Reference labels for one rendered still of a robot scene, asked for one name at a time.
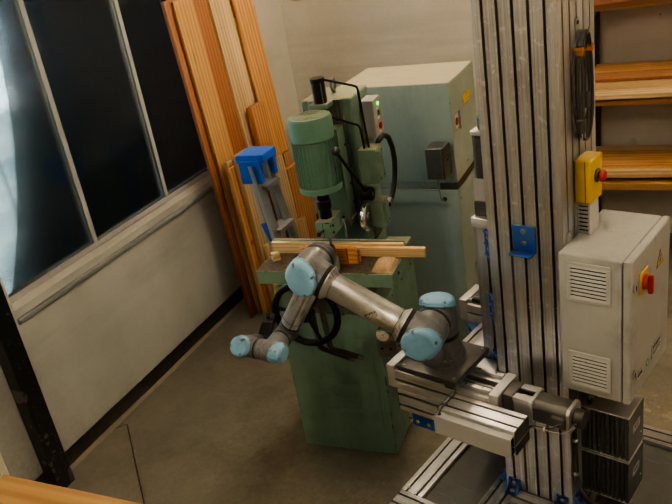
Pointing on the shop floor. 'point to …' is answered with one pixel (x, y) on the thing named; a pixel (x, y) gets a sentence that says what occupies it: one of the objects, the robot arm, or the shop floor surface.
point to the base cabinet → (352, 382)
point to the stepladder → (250, 159)
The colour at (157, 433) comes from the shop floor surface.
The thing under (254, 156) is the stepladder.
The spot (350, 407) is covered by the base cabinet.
